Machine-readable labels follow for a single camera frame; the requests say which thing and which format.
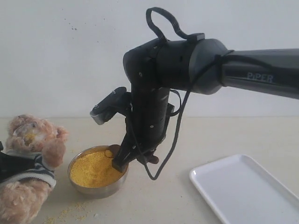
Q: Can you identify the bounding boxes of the black cable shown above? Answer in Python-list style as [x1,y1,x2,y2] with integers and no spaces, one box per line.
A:
[126,7,274,181]

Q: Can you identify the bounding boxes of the dark wooden spoon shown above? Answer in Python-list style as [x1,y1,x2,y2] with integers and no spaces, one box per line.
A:
[105,144,159,164]

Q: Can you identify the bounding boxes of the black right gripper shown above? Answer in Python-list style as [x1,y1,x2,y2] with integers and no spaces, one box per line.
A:
[111,116,167,173]

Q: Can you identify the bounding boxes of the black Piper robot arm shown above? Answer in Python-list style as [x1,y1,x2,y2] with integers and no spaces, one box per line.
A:
[90,39,299,172]

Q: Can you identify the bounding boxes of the brown teddy bear striped shirt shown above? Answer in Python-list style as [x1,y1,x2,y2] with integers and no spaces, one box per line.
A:
[0,114,68,224]

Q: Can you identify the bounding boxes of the steel bowl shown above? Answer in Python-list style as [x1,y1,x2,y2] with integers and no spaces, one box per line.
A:
[68,146,129,198]

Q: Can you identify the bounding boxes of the white rectangular plastic tray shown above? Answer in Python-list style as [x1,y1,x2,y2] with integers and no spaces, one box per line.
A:
[189,154,299,224]

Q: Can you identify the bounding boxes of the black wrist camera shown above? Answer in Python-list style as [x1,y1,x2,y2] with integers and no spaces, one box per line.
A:
[90,87,131,125]

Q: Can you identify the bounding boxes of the yellow millet grain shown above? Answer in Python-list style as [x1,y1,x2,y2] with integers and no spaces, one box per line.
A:
[71,150,124,188]

